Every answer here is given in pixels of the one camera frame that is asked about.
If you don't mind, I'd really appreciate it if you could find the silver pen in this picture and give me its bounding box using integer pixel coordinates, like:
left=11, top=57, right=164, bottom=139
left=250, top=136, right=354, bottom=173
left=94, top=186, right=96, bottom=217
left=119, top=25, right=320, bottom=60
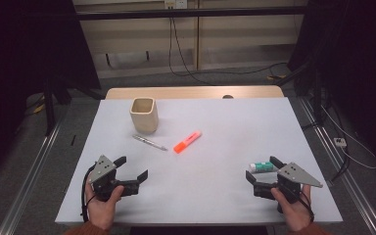
left=131, top=133, right=169, bottom=153

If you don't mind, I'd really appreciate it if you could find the orange highlighter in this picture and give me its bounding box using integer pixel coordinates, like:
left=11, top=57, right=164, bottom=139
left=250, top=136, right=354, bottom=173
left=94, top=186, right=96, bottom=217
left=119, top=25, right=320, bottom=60
left=172, top=129, right=203, bottom=155

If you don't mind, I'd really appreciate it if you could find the person's left hand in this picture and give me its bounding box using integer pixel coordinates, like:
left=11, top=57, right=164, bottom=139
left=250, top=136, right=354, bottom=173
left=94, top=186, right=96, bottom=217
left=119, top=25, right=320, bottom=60
left=84, top=182, right=125, bottom=231

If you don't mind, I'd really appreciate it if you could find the green and white glue stick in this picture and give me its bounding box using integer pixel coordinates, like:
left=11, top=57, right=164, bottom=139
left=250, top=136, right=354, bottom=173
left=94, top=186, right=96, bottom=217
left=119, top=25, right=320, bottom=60
left=248, top=161, right=279, bottom=174

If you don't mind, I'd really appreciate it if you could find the black curtain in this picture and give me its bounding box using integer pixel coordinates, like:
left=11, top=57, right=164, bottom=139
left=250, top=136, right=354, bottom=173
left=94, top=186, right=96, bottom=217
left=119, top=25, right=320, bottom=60
left=286, top=0, right=376, bottom=175
left=0, top=0, right=101, bottom=185

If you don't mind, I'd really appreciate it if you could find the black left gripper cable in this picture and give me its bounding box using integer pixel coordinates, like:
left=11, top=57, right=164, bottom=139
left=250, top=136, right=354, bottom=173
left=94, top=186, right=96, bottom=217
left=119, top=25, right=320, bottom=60
left=79, top=162, right=98, bottom=223

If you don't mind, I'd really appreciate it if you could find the beige square cup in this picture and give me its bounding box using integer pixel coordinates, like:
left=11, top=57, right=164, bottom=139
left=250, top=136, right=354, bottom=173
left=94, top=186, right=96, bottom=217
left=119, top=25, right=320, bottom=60
left=129, top=97, right=160, bottom=134

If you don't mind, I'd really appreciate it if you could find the black horizontal bar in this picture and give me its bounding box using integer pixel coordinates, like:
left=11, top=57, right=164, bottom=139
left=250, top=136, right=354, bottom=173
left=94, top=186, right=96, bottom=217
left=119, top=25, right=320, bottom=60
left=75, top=5, right=308, bottom=22

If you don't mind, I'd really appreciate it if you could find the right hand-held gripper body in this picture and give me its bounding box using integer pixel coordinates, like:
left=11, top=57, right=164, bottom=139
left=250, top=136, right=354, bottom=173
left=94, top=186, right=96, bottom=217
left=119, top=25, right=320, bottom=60
left=252, top=162, right=324, bottom=213

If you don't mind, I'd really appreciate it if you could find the white wall outlet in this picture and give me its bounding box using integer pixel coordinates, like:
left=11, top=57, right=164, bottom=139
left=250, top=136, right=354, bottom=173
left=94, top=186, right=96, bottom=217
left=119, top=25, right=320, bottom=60
left=164, top=0, right=189, bottom=10

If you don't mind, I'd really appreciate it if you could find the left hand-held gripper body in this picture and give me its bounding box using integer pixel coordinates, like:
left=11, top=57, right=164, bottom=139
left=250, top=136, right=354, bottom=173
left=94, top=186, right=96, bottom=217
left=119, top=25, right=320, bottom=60
left=87, top=155, right=141, bottom=202

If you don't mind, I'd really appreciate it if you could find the white floor cable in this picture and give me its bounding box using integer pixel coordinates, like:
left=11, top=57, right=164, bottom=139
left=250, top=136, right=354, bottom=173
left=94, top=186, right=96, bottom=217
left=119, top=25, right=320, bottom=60
left=320, top=105, right=376, bottom=170

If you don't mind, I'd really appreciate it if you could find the person's right hand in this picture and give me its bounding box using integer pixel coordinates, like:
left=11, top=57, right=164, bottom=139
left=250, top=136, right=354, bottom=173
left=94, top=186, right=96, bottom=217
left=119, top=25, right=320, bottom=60
left=270, top=183, right=314, bottom=233

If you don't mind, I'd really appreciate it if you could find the wooden table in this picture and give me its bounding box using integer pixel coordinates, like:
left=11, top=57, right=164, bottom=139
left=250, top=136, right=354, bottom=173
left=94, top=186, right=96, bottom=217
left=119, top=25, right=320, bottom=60
left=105, top=84, right=285, bottom=101

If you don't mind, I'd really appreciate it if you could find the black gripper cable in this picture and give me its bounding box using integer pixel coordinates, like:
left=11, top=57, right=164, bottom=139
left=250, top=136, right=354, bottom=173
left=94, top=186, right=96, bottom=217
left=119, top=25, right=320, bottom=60
left=79, top=162, right=98, bottom=223
left=297, top=190, right=316, bottom=223

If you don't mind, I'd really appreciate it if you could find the aluminium floor rail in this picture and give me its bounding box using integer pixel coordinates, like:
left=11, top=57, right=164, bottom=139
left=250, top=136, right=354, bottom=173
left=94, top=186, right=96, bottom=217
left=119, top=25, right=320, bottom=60
left=0, top=106, right=69, bottom=235
left=298, top=97, right=376, bottom=235

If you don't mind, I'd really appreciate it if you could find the black wall cable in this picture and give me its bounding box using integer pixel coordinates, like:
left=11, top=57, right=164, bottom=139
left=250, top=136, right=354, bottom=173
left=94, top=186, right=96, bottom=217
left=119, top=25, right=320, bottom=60
left=167, top=16, right=289, bottom=86

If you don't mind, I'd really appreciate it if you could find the black metal stand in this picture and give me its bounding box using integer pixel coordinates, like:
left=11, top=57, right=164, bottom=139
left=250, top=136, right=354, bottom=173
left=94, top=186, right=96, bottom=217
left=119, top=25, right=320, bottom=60
left=293, top=61, right=328, bottom=129
left=43, top=77, right=73, bottom=137

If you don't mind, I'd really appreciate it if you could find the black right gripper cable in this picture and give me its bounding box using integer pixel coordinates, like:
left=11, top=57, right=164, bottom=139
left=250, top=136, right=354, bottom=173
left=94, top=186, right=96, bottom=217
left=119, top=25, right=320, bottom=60
left=297, top=190, right=316, bottom=223

